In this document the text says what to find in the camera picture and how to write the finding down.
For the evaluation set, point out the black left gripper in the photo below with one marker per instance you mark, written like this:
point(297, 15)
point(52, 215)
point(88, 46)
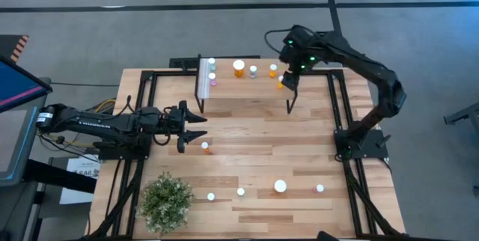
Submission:
point(171, 121)

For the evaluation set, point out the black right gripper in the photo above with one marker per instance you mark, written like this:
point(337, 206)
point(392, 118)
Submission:
point(297, 61)

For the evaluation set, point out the small orange medicine bottle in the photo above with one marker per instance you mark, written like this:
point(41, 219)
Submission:
point(273, 67)
point(280, 78)
point(204, 145)

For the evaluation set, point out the small grey medicine bottle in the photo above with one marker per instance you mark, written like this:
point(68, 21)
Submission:
point(253, 68)

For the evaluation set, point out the small pink medicine bottle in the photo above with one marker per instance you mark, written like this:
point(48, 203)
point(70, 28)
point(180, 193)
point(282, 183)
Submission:
point(210, 196)
point(212, 76)

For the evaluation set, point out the large orange medicine bottle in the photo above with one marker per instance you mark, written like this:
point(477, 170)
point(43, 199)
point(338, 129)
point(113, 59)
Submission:
point(238, 65)

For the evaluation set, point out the small teal medicine bottle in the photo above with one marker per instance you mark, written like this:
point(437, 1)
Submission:
point(212, 61)

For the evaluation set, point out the large white-capped medicine bottle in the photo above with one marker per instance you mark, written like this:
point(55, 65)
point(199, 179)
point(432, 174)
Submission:
point(280, 186)

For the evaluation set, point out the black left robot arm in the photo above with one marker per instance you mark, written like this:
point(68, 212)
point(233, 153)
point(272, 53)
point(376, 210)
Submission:
point(97, 123)

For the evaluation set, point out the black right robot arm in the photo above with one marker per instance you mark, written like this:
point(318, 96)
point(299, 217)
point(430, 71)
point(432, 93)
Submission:
point(374, 72)

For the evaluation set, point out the wooden shelf with black legs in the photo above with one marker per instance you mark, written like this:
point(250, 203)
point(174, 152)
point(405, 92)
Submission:
point(247, 91)

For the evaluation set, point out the small white-capped medicine bottle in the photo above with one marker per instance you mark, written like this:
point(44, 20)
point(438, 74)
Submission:
point(240, 191)

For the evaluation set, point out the small red medicine bottle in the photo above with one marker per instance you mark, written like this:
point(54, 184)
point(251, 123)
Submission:
point(319, 188)

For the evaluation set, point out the black power strip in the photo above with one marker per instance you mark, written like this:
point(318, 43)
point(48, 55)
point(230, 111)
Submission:
point(183, 63)

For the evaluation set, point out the green artificial potted plant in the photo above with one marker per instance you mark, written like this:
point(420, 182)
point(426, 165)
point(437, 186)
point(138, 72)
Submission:
point(164, 203)

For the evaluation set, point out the white paper sign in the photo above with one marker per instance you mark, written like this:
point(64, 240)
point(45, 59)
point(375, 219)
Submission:
point(84, 166)

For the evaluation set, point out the black equipment cart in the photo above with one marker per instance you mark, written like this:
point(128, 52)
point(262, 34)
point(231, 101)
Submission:
point(60, 175)

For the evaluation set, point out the grey panel with blue edge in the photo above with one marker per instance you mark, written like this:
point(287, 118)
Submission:
point(15, 140)

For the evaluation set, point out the blue computer monitor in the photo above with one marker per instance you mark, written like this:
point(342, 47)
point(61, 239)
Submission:
point(18, 84)

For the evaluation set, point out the black orange striped hazard block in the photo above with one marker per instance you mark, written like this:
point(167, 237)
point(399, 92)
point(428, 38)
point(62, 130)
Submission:
point(15, 48)

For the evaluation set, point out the black aluminium table frame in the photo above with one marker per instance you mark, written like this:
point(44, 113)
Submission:
point(318, 72)

